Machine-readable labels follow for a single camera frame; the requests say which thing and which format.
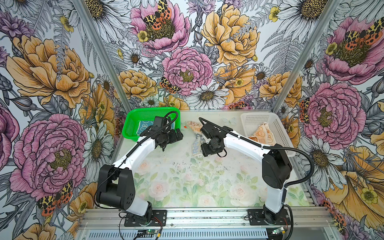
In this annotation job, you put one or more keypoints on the left aluminium corner post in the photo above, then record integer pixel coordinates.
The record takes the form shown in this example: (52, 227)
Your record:
(96, 39)

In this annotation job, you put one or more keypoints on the aluminium corner post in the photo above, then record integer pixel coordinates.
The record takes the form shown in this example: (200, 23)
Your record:
(314, 37)
(96, 39)

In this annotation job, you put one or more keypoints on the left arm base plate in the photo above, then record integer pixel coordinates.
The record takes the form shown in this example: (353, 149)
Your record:
(156, 218)

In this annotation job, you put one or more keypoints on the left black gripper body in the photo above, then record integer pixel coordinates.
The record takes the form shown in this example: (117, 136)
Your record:
(170, 137)

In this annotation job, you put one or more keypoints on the blue bunny pattern towel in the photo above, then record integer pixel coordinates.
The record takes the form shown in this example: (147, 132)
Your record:
(143, 125)

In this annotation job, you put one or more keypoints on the aluminium front rail frame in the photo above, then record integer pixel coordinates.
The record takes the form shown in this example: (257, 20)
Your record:
(307, 223)

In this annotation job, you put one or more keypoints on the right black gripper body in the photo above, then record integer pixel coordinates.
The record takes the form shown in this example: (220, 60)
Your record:
(211, 148)

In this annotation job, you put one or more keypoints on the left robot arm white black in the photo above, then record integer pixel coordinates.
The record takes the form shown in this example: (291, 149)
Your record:
(116, 187)

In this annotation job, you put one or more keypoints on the green plastic basket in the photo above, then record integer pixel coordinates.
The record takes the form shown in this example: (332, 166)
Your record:
(146, 114)

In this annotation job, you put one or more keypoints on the right aluminium corner post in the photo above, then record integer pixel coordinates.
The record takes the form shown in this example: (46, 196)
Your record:
(314, 37)

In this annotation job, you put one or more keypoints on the striped rabbit text towel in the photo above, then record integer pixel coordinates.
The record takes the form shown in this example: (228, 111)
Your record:
(199, 138)

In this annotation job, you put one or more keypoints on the small green circuit board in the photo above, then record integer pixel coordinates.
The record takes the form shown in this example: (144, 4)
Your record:
(280, 230)

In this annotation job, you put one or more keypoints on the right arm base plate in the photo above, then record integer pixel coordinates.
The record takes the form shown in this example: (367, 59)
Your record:
(261, 217)

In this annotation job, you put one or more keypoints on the white plastic basket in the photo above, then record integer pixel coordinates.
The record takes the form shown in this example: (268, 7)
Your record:
(252, 120)

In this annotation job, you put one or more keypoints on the orange pink patterned towel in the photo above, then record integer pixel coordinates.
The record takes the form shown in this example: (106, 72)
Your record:
(263, 135)

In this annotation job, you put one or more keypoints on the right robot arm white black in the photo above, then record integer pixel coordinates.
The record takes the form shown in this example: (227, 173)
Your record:
(276, 166)

